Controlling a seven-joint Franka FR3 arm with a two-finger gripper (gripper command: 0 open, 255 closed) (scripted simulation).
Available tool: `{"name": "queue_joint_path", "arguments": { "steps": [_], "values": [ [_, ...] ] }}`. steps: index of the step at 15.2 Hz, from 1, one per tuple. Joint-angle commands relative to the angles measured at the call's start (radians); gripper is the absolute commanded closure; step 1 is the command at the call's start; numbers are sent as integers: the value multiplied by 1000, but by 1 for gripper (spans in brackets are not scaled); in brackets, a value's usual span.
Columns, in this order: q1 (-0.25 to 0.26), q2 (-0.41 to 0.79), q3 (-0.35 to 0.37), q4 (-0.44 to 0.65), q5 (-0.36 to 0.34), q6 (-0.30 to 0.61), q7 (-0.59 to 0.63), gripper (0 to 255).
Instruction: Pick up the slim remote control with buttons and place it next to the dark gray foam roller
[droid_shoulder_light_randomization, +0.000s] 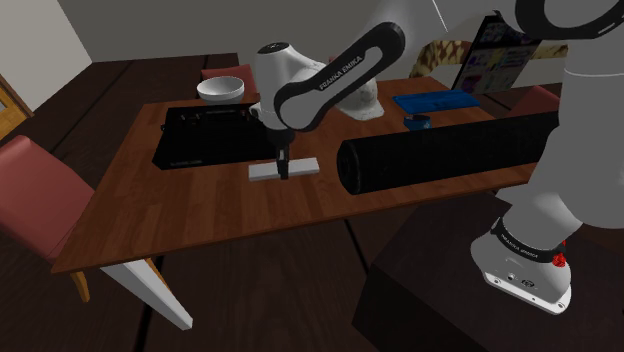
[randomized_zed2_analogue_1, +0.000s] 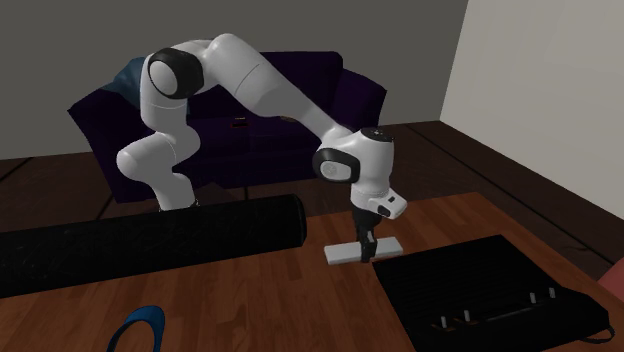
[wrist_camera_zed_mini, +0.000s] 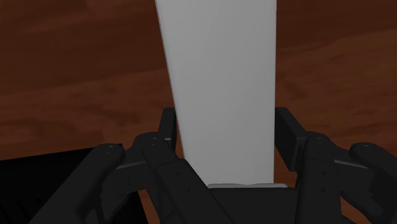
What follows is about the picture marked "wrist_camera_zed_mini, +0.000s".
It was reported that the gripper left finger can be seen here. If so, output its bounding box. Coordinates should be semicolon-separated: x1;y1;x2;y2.
29;106;235;224

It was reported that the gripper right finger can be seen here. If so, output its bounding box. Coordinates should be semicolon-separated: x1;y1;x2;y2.
274;106;397;224

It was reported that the white rectangular slab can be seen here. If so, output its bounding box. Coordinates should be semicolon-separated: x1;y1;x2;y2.
154;0;278;187

